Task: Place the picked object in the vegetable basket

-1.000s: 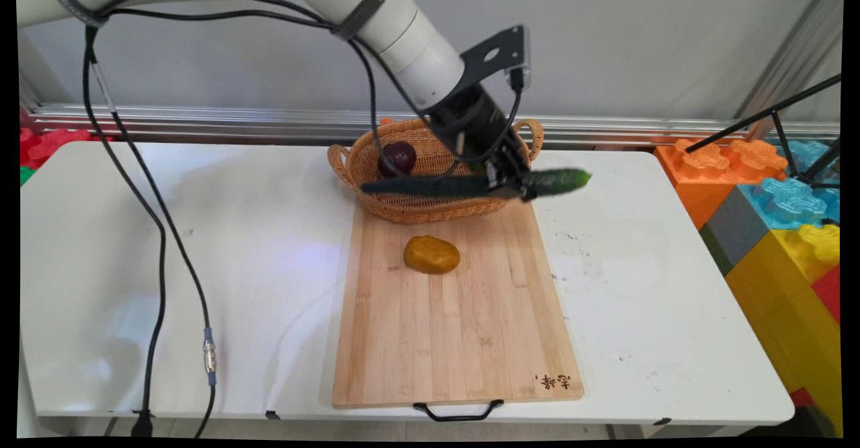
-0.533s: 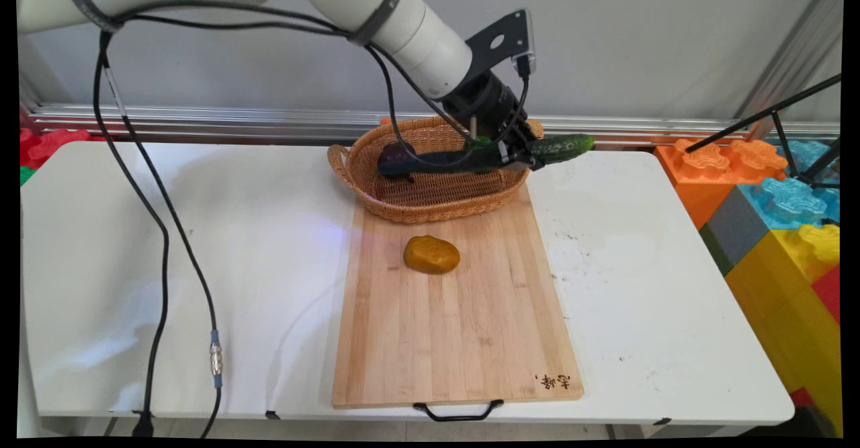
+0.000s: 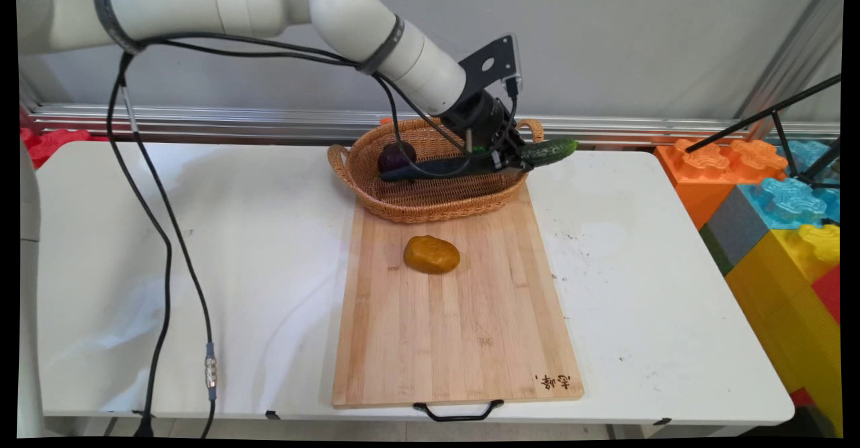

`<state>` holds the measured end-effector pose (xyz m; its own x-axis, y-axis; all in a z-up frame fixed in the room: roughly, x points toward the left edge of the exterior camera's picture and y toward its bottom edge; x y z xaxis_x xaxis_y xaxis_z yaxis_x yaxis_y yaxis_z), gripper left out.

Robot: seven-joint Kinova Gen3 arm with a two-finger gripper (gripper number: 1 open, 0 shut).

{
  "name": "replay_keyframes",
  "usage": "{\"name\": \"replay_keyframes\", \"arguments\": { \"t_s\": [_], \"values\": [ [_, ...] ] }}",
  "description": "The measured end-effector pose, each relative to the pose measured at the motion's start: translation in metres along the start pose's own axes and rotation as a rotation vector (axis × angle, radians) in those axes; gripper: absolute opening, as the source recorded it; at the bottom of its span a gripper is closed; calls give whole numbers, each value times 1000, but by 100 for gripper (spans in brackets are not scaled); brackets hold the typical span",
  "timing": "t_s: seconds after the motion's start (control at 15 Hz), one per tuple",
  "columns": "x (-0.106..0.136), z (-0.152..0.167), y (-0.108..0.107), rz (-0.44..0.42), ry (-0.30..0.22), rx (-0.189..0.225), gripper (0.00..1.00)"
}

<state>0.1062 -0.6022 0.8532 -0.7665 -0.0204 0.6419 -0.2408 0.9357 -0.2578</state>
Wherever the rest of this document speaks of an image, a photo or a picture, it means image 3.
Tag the woven wicker basket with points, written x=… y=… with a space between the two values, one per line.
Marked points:
x=430 y=199

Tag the blue toy building block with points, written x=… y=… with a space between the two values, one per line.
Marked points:
x=789 y=203

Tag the aluminium rail along wall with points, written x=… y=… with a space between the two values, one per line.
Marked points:
x=605 y=127

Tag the orange toy building block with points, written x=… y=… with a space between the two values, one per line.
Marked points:
x=699 y=179

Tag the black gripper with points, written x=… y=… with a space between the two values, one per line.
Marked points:
x=487 y=125

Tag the yellow-brown toy potato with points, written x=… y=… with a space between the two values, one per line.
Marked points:
x=432 y=254

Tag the diagonal aluminium frame post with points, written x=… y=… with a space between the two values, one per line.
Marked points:
x=796 y=52

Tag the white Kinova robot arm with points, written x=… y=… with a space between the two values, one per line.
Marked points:
x=269 y=5

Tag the dark green cucumber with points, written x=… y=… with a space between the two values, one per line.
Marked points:
x=551 y=152

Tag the yellow toy building block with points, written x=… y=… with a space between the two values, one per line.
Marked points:
x=786 y=307

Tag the grey toy building block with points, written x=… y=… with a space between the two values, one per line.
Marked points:
x=736 y=230

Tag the red block beside yellow block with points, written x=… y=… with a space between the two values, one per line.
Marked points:
x=828 y=293

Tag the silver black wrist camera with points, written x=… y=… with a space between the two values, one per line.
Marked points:
x=492 y=65

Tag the bamboo cutting board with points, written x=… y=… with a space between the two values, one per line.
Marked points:
x=443 y=340

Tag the purple toy onion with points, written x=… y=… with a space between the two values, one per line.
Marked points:
x=393 y=158

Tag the red studded toy block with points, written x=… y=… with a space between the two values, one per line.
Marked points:
x=54 y=144

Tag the black tripod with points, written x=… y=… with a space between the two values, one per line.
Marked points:
x=799 y=166

